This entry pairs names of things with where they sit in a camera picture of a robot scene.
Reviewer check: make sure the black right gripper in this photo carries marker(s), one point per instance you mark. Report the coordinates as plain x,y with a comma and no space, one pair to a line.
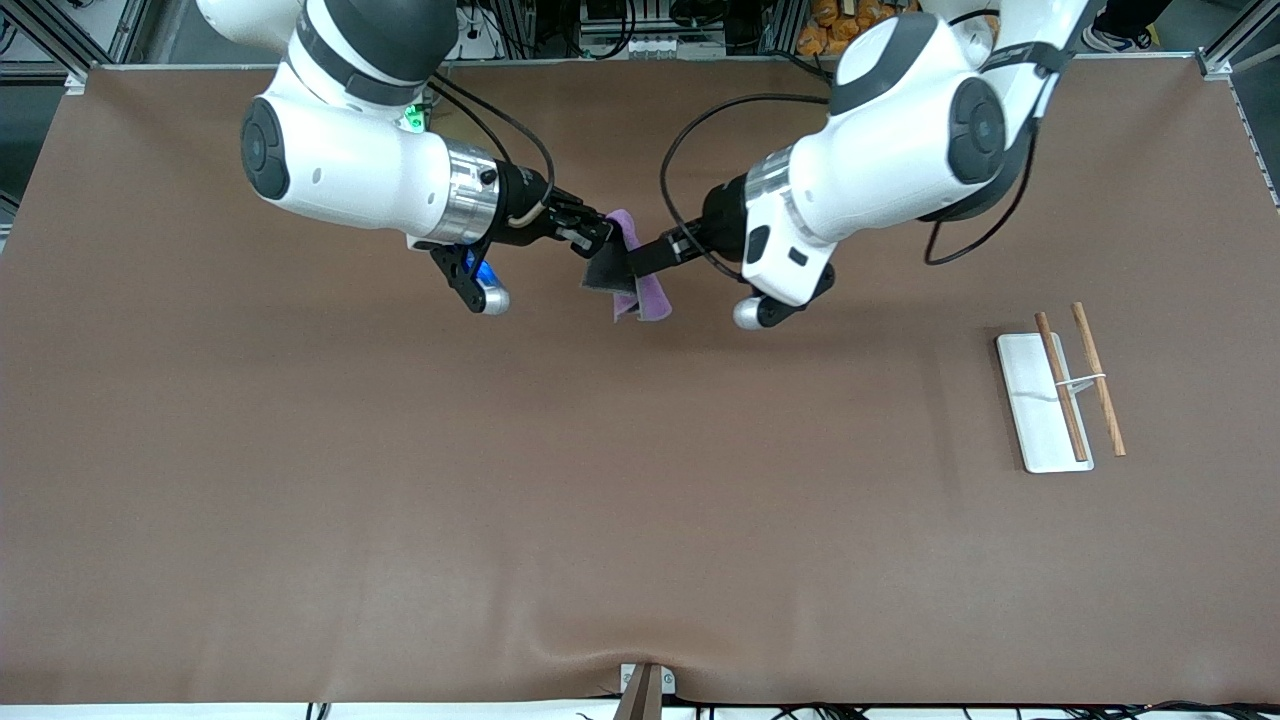
522,204

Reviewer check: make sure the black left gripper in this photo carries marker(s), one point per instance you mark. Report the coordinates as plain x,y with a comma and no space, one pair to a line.
722,214

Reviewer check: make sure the purple and grey towel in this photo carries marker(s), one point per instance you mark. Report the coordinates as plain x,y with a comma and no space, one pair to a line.
652,295

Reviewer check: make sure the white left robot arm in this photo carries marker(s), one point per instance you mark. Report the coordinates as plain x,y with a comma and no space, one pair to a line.
900,150

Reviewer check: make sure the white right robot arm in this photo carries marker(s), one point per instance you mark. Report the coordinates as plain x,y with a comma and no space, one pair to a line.
340,170

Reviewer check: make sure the white rack with wooden rods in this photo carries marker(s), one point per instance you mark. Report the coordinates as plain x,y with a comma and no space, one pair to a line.
1035,400

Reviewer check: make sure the brown table cover mat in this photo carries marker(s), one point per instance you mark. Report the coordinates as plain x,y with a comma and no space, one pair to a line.
640,450

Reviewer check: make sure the white multi-socket strip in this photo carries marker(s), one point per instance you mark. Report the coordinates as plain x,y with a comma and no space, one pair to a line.
665,46

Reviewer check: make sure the white power strip with plugs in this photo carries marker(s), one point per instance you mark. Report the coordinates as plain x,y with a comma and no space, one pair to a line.
478,40

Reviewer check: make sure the pile of orange items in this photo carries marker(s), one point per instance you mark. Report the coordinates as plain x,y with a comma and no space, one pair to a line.
815,35

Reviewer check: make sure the person's leg with sneaker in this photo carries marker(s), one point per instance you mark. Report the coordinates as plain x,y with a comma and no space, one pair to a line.
1115,40

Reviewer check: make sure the metal bracket with brown post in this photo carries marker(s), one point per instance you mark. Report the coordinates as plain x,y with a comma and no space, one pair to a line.
645,690

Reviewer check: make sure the aluminium frame post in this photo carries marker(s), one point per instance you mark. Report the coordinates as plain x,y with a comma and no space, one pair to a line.
70,30
1235,45

